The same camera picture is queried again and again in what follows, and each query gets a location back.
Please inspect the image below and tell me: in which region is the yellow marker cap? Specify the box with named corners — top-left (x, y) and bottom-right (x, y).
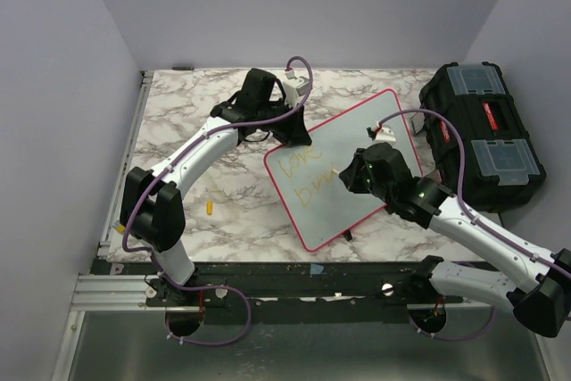
top-left (206, 200), bottom-right (213, 216)

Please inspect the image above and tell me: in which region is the aluminium frame rail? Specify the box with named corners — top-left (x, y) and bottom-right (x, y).
top-left (70, 70), bottom-right (153, 312)

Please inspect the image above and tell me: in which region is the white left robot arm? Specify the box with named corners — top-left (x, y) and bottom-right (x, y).
top-left (120, 67), bottom-right (313, 305)

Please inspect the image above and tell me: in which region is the black toolbox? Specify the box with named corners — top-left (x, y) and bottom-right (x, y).
top-left (419, 62), bottom-right (546, 213)

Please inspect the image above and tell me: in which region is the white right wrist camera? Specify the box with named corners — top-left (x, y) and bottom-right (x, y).
top-left (367, 123), bottom-right (397, 146)

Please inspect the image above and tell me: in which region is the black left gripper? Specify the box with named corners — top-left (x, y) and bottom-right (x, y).
top-left (258, 99), bottom-right (312, 146)

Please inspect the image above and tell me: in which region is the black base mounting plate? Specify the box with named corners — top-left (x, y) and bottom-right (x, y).
top-left (91, 260), bottom-right (501, 327)

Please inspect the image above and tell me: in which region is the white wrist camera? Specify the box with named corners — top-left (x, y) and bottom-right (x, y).
top-left (367, 123), bottom-right (397, 146)
top-left (281, 69), bottom-right (310, 108)

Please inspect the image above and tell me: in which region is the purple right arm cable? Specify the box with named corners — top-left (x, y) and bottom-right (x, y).
top-left (377, 108), bottom-right (571, 341)

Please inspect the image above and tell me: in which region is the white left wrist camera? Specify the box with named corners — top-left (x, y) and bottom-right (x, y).
top-left (281, 69), bottom-right (310, 108)

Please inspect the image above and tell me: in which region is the pink framed whiteboard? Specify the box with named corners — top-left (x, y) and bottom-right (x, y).
top-left (263, 88), bottom-right (401, 252)

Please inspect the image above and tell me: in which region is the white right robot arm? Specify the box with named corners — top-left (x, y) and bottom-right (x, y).
top-left (339, 143), bottom-right (570, 338)

